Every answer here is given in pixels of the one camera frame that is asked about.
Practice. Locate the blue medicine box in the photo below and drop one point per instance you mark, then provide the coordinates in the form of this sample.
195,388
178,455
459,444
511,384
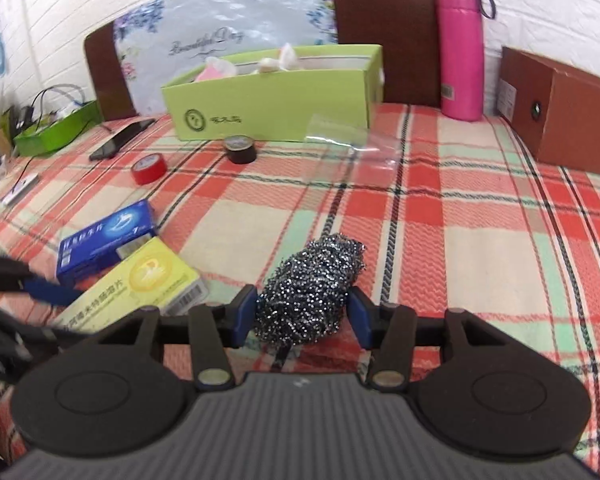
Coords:
104,243

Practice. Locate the plaid bed blanket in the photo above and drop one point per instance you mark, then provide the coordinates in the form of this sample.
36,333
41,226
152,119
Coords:
470,220

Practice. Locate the pink thermos bottle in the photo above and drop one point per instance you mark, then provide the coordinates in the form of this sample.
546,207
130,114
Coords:
462,56

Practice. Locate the small green tray box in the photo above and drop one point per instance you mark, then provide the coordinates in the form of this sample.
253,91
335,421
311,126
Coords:
44,140

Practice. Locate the clear plastic cup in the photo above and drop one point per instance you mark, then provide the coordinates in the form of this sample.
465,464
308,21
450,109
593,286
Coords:
337,142

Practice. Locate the white pink work glove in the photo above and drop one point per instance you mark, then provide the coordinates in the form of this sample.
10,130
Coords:
287,60

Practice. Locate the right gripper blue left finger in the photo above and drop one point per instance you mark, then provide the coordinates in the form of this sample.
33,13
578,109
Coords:
238,316

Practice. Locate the floral plastic bag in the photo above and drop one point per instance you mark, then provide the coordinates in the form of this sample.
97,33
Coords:
162,39

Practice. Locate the brown cardboard box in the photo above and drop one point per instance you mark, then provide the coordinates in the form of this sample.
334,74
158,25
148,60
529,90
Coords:
553,107

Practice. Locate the black smartphone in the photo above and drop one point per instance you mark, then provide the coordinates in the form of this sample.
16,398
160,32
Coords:
114,145

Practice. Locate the green cardboard box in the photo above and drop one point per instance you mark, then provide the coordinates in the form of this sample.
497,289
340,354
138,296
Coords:
339,82

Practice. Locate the black tape roll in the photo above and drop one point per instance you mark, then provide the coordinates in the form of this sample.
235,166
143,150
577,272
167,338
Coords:
240,150

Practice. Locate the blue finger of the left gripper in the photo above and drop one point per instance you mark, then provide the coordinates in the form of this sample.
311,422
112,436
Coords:
51,293

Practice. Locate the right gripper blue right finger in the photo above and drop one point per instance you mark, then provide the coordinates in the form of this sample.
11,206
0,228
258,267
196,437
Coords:
365,319

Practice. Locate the red tape roll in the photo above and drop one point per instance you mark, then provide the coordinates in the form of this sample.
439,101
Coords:
149,169

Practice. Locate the white flat device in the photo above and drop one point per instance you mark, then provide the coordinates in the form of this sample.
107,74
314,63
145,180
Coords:
20,190

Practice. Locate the brown wooden headboard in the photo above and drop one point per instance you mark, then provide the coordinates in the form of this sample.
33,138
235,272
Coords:
407,31

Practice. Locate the steel wool scrubber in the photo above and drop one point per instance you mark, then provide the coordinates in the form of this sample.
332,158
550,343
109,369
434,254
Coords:
303,300

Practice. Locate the yellow medicine box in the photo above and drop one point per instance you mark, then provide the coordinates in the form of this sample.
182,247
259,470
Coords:
152,276

